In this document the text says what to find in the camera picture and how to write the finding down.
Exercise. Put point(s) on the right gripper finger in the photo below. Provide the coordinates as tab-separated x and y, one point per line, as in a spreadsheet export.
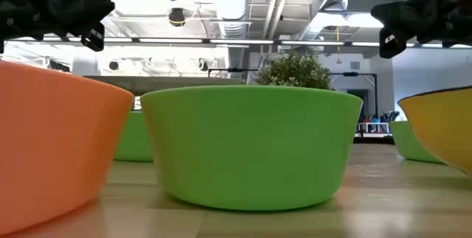
398	15
389	46

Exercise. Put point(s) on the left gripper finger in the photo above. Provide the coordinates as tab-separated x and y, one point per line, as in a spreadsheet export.
94	7
94	42

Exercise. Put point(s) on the green plastic mini bowl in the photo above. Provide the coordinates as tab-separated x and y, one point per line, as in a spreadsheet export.
409	142
250	146
134	138

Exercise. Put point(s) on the yellow plastic mini bowl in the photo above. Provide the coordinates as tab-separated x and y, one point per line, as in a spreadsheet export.
446	127

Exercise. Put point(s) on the orange plastic mini bowl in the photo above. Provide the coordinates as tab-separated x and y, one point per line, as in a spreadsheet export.
48	138

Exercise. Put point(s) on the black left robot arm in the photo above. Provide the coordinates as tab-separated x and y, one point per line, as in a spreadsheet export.
5	13

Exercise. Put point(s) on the black round spot lamp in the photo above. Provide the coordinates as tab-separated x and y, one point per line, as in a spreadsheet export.
113	65
203	65

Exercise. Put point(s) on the small white table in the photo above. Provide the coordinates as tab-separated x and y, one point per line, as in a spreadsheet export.
368	123

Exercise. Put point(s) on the black ceiling-hung device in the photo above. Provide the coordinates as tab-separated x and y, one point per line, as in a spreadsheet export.
177	17

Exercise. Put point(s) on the potted plant in black pot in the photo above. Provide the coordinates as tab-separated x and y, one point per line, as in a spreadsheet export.
295	70

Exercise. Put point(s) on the black bar with light strips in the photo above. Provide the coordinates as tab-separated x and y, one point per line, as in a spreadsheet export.
239	41

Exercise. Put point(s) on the silver corrugated ventilation duct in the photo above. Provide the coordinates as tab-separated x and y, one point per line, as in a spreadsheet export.
230	6

